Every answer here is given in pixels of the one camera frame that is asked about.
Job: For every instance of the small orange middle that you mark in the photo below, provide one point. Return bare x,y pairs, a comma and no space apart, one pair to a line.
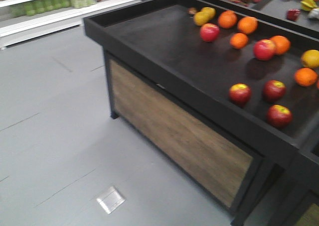
239,40

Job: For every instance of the red apple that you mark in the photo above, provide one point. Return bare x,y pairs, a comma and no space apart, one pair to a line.
209,32
264,49
273,90
240,94
279,116

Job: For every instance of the red apple far left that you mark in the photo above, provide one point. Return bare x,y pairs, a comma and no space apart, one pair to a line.
209,32

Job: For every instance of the orange back left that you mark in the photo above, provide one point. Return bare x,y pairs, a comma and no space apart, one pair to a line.
227,19

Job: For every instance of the white store shelving unit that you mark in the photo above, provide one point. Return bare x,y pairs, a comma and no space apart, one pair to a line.
20,29

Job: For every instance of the orange front right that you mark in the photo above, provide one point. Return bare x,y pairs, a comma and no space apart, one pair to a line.
305,77

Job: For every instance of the orange behind apple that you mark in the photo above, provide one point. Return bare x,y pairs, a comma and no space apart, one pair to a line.
282,44

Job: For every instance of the red apple front bottom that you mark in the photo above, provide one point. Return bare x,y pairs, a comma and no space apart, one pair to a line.
279,116

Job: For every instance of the row of green bottles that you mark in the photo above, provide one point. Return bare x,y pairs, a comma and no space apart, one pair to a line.
34,7

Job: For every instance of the red apple front right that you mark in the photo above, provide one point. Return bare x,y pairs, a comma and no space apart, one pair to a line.
273,90

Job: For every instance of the red apple front lower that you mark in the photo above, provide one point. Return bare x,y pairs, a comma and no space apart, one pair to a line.
240,94

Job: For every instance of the red bell pepper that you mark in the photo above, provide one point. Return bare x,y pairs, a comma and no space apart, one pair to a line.
292,14

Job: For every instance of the yellow citrus fruit right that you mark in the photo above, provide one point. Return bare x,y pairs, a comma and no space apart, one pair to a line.
310,59

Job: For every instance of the metal floor outlet plate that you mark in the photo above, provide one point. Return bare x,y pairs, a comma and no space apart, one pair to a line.
110,199

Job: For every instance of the orange back right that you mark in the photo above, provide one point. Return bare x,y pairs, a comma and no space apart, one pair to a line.
247,25

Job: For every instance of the red apple near right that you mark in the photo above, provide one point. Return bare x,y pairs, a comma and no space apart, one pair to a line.
264,49

